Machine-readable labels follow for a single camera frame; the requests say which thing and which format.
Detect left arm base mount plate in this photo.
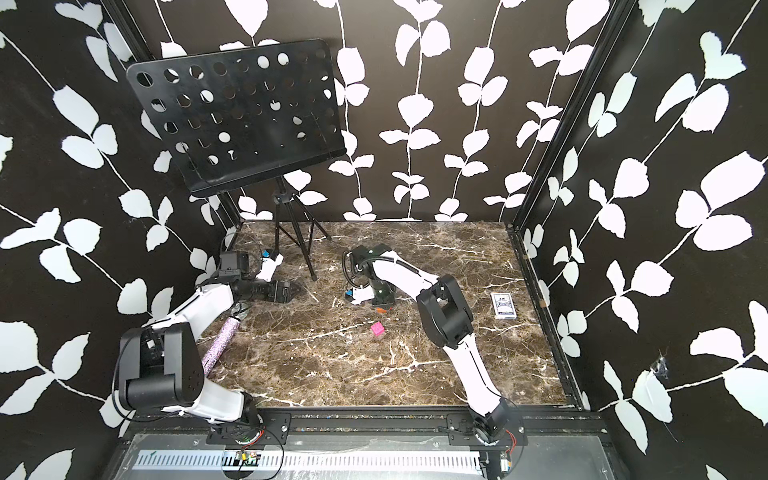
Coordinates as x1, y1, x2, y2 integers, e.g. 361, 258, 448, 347
206, 410, 291, 448

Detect black perforated music stand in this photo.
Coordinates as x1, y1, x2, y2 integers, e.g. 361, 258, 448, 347
126, 39, 347, 261

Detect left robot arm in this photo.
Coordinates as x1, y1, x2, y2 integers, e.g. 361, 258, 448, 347
112, 267, 301, 425

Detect white perforated cable duct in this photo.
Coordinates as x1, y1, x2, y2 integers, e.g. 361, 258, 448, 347
130, 450, 481, 474

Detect pink glitter tube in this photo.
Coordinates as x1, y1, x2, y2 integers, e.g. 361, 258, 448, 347
202, 317, 241, 377

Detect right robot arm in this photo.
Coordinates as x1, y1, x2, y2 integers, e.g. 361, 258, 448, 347
341, 244, 512, 445

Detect pink lego brick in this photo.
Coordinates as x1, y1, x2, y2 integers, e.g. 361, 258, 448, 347
371, 322, 386, 338

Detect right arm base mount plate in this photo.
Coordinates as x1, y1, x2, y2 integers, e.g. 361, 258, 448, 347
444, 412, 529, 449

